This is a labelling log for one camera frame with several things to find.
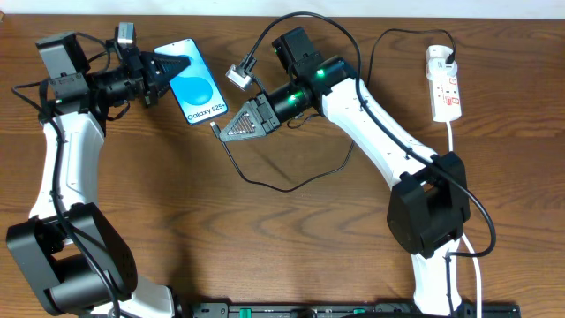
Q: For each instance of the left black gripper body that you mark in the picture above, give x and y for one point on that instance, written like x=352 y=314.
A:
x=122 y=84

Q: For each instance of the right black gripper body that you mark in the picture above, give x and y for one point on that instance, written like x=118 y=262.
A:
x=264 y=105

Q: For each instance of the blue Galaxy smartphone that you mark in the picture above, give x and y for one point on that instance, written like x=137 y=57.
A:
x=195 y=88

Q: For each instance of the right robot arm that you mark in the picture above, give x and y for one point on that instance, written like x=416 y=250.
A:
x=428 y=205

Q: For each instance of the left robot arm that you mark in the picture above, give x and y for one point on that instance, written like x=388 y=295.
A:
x=71 y=256

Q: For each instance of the white charger plug adapter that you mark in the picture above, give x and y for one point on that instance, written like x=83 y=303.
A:
x=440 y=57

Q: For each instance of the white power strip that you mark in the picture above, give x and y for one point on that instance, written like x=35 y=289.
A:
x=444 y=90

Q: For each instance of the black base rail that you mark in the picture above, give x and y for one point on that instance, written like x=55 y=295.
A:
x=223 y=310

